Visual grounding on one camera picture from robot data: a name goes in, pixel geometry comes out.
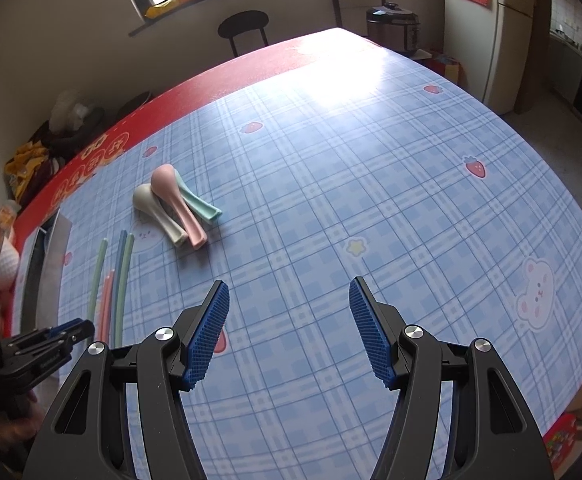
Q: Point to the orange printed packet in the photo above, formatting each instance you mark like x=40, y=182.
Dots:
x=0, y=225

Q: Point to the teal plastic spoon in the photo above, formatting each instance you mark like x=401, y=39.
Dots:
x=202, y=209

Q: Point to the red and yellow box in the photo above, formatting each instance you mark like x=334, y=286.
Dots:
x=446, y=65

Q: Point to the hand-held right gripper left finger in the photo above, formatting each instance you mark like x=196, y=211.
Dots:
x=210, y=330

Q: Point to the clear plastic bag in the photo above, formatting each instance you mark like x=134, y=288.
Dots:
x=68, y=107

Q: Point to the yellow plastic bag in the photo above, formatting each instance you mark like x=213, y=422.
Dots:
x=23, y=165

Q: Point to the pink plastic spoon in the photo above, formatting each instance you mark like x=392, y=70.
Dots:
x=165, y=180

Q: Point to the beige plastic spoon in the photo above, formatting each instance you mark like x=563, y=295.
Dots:
x=145, y=199

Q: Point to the person's left hand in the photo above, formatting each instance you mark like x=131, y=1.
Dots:
x=6, y=430

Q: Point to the stainless steel tray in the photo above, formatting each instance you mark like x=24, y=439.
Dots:
x=53, y=250

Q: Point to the black rice cooker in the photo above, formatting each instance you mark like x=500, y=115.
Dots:
x=393, y=27

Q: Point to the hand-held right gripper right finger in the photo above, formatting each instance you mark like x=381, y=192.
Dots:
x=370, y=332

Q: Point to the cream refrigerator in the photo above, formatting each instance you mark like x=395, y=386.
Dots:
x=513, y=35

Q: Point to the black bag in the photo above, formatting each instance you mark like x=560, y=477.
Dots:
x=78, y=132

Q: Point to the white dimpled bowl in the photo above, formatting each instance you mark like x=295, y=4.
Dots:
x=8, y=262

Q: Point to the black round stool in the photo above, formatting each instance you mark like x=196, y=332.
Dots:
x=243, y=22

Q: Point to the blue plaid tablecloth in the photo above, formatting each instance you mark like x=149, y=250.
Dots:
x=371, y=185

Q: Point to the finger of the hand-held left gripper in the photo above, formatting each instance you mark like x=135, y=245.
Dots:
x=81, y=331
x=61, y=330

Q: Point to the dark round pan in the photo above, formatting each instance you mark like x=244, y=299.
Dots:
x=136, y=102

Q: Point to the yellow cloth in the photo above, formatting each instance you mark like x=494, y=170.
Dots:
x=168, y=6

